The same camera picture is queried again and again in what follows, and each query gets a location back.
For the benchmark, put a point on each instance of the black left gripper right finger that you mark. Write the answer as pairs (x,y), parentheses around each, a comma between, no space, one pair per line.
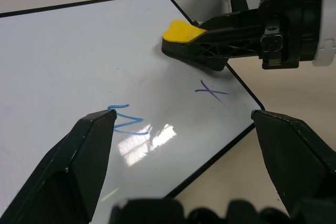
(294,161)

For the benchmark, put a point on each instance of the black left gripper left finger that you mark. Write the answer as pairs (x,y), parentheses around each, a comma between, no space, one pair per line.
(65,171)

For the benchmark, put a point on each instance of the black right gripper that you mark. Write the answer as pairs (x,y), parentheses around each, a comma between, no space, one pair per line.
(291,24)

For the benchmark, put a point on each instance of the yellow and black whiteboard eraser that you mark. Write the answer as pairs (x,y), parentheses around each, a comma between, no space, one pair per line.
(181,33)

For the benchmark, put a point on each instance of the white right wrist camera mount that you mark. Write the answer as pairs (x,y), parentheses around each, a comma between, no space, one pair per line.
(328,24)

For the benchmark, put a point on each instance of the white whiteboard with black frame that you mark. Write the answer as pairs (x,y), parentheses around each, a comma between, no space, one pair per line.
(86,58)

